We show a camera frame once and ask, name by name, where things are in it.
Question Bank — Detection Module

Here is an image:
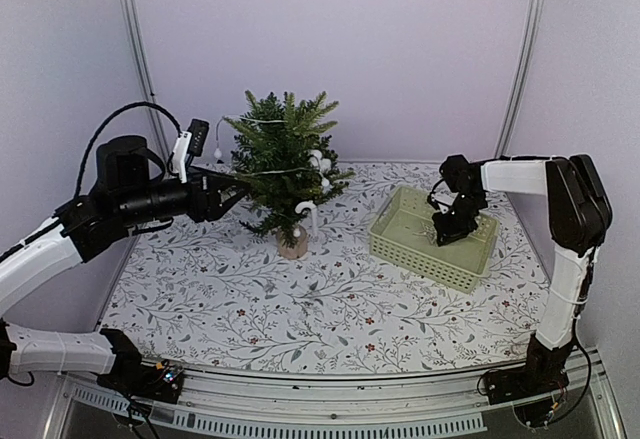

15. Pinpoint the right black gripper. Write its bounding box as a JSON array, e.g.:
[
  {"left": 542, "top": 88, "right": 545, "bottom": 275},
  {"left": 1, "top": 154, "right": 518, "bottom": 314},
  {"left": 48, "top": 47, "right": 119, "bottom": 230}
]
[{"left": 432, "top": 193, "right": 486, "bottom": 246}]

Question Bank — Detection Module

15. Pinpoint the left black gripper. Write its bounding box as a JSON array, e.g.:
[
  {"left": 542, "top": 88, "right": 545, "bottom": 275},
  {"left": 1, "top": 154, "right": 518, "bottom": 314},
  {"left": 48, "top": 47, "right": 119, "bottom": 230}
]
[{"left": 117, "top": 165, "right": 251, "bottom": 227}]

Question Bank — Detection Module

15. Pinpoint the silver glitter star ornament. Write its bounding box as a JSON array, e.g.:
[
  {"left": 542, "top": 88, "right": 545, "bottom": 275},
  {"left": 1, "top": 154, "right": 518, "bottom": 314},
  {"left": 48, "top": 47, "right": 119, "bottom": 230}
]
[{"left": 414, "top": 221, "right": 437, "bottom": 244}]

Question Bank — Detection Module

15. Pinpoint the pale green plastic basket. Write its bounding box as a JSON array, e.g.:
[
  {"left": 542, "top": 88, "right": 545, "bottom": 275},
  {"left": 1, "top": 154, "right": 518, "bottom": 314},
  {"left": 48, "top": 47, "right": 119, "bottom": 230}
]
[{"left": 369, "top": 185, "right": 500, "bottom": 294}]

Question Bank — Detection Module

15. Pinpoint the small green christmas tree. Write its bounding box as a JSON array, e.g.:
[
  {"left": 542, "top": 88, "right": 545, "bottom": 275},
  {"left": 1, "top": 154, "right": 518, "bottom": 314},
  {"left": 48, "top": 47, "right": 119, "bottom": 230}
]
[{"left": 223, "top": 90, "right": 353, "bottom": 260}]

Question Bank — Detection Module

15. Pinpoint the white candy cane ornament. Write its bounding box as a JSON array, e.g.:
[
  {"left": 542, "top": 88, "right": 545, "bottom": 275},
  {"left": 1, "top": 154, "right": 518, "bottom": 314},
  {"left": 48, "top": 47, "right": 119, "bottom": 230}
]
[{"left": 295, "top": 201, "right": 318, "bottom": 237}]

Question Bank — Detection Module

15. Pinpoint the white ball light garland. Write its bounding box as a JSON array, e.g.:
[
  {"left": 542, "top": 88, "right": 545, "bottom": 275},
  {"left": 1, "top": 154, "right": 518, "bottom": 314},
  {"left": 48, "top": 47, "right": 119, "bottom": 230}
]
[{"left": 220, "top": 117, "right": 336, "bottom": 247}]

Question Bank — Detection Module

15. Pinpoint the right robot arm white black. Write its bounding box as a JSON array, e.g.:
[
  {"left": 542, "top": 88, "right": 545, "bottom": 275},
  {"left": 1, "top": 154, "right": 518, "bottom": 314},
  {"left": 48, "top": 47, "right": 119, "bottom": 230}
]
[{"left": 428, "top": 154, "right": 613, "bottom": 395}]

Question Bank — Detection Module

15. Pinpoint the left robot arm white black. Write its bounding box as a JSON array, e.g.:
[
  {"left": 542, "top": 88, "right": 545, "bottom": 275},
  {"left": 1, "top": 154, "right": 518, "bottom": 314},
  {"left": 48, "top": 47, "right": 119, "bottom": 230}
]
[{"left": 1, "top": 132, "right": 248, "bottom": 393}]

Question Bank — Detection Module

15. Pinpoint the floral white tablecloth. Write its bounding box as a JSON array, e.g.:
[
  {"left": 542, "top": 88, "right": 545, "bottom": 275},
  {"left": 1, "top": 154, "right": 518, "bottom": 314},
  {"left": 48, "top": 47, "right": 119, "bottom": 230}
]
[{"left": 102, "top": 163, "right": 548, "bottom": 375}]

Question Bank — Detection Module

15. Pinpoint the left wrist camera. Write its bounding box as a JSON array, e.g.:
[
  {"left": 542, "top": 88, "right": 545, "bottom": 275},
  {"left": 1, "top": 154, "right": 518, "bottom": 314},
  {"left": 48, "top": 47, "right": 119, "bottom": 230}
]
[{"left": 168, "top": 119, "right": 210, "bottom": 183}]

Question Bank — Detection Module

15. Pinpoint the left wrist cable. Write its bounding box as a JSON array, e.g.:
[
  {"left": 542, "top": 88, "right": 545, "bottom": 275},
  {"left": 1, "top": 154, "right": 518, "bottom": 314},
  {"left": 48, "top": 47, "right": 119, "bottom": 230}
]
[{"left": 74, "top": 101, "right": 181, "bottom": 195}]

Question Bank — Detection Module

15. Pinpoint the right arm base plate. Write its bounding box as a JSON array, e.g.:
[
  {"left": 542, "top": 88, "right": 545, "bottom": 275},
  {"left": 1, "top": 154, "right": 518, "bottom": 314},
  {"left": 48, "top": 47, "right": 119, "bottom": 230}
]
[{"left": 478, "top": 366, "right": 569, "bottom": 405}]

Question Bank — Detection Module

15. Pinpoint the front aluminium rail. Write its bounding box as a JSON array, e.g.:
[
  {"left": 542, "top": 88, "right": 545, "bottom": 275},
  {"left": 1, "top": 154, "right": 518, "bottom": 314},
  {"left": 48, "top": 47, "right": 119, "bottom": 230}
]
[{"left": 43, "top": 350, "right": 631, "bottom": 438}]

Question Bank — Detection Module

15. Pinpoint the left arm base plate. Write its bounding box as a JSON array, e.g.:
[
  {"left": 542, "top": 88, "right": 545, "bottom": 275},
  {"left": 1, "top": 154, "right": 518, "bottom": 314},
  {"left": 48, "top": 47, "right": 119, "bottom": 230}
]
[{"left": 96, "top": 360, "right": 185, "bottom": 405}]

